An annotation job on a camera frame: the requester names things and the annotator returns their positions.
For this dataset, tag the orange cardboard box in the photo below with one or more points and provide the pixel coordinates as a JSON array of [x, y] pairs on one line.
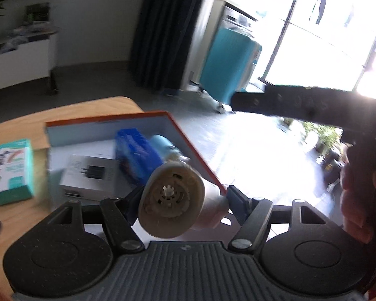
[[91, 131]]

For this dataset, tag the dark curtain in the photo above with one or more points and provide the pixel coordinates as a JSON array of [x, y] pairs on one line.
[[169, 31]]

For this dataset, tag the washing machine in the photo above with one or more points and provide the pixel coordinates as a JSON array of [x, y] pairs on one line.
[[238, 15]]

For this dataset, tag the dark green box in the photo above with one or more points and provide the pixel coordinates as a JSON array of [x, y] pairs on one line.
[[37, 12]]

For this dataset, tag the person's right hand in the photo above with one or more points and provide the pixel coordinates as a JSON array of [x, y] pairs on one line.
[[357, 200]]

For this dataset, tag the green white bandage box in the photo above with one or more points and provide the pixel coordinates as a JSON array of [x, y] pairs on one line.
[[11, 169]]

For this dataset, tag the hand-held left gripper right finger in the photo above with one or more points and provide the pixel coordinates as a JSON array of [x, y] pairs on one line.
[[238, 203]]

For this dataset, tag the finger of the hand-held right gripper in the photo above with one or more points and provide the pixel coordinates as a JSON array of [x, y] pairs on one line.
[[285, 103]]

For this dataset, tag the teal suitcase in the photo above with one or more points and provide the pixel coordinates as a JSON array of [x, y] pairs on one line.
[[228, 62]]

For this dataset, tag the grey plastic bag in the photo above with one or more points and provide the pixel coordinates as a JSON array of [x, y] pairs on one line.
[[11, 45]]

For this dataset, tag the white charger box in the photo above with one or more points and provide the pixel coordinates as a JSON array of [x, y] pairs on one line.
[[87, 175]]

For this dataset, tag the white cabinet panel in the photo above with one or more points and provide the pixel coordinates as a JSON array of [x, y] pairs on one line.
[[18, 62]]

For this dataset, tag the green potted plant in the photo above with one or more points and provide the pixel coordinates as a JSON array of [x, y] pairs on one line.
[[326, 141]]

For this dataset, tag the toothpick jar with blue lid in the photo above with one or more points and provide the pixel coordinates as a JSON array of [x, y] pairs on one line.
[[166, 147]]

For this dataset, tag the blue cartoon-print pack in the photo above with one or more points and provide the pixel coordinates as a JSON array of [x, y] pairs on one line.
[[138, 156]]

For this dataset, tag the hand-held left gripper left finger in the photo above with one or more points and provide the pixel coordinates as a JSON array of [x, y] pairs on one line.
[[134, 203]]

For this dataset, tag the low television cabinet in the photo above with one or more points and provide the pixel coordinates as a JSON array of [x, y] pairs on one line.
[[47, 31]]

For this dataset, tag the white round adapter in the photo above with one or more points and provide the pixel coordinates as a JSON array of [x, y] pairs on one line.
[[172, 197]]

